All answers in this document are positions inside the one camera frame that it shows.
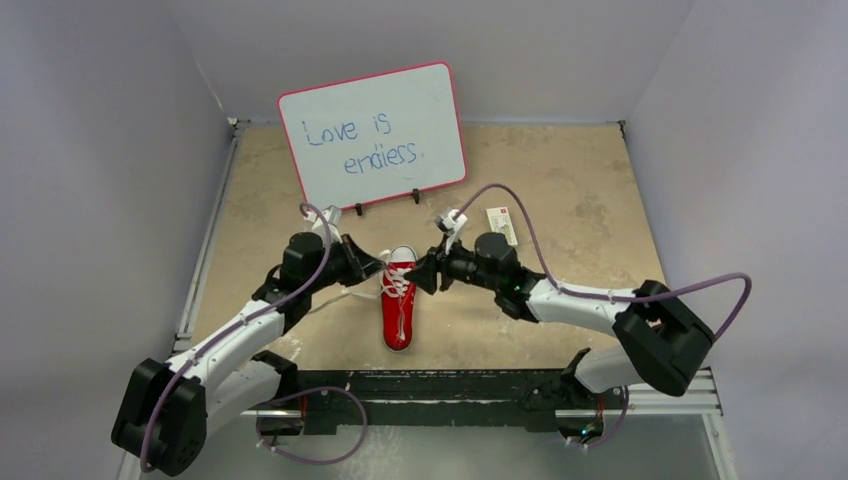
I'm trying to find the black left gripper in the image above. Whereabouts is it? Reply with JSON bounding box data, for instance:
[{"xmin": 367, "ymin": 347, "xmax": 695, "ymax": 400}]
[{"xmin": 305, "ymin": 234, "xmax": 385, "ymax": 295}]

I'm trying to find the white shoelace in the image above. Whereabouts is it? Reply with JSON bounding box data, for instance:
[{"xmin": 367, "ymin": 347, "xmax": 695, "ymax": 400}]
[{"xmin": 311, "ymin": 250, "xmax": 415, "ymax": 342}]

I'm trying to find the red canvas sneaker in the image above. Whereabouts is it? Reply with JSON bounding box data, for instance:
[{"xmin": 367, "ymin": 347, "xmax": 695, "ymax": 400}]
[{"xmin": 381, "ymin": 245, "xmax": 420, "ymax": 353}]

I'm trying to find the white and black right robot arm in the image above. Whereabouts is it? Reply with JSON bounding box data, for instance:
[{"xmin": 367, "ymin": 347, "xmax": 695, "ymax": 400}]
[{"xmin": 404, "ymin": 233, "xmax": 716, "ymax": 407}]

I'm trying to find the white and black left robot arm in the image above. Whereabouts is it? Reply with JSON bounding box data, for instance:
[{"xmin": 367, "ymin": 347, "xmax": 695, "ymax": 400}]
[{"xmin": 111, "ymin": 232, "xmax": 385, "ymax": 477}]

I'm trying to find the small white cardboard box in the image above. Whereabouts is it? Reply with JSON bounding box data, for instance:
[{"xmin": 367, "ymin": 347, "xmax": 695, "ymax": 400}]
[{"xmin": 486, "ymin": 207, "xmax": 518, "ymax": 246}]

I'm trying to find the pink framed whiteboard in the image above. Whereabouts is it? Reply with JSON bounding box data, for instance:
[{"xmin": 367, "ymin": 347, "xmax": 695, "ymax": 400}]
[{"xmin": 277, "ymin": 62, "xmax": 468, "ymax": 209}]

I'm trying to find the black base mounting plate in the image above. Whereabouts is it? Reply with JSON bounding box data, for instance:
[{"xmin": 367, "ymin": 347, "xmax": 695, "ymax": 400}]
[{"xmin": 256, "ymin": 362, "xmax": 628, "ymax": 442}]

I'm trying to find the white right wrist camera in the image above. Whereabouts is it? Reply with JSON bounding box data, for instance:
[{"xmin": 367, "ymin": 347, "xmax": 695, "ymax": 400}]
[{"xmin": 434, "ymin": 209, "xmax": 468, "ymax": 254}]

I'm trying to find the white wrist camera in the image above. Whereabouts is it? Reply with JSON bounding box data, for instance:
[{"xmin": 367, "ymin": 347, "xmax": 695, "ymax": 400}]
[
  {"xmin": 311, "ymin": 206, "xmax": 343, "ymax": 246},
  {"xmin": 434, "ymin": 209, "xmax": 468, "ymax": 254}
]

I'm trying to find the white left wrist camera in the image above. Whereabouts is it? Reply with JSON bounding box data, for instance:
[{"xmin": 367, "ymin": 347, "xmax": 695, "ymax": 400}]
[{"xmin": 311, "ymin": 206, "xmax": 343, "ymax": 246}]

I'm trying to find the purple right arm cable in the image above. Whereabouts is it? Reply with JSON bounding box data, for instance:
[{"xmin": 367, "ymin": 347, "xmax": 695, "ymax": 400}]
[{"xmin": 457, "ymin": 184, "xmax": 754, "ymax": 342}]

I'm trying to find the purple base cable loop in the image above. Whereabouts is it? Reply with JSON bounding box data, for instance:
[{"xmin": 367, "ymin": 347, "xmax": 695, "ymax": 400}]
[{"xmin": 255, "ymin": 386, "xmax": 370, "ymax": 467}]

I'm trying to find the aluminium frame rail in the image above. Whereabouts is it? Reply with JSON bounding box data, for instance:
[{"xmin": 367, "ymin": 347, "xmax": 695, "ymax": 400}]
[{"xmin": 244, "ymin": 369, "xmax": 722, "ymax": 427}]

